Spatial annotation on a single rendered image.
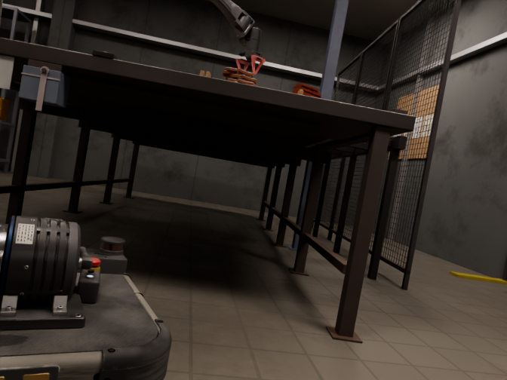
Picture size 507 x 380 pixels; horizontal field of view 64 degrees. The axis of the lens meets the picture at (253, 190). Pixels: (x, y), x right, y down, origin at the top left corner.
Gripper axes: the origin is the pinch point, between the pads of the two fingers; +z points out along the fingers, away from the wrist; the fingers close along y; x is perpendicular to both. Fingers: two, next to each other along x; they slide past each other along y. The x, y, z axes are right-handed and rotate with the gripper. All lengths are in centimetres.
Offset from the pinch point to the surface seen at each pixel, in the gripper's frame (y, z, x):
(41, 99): 15, 30, 77
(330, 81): 97, -46, -156
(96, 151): 536, 51, -101
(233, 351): -51, 102, 23
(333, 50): 99, -73, -155
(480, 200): 39, 32, -352
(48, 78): 15, 22, 76
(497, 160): 27, -11, -346
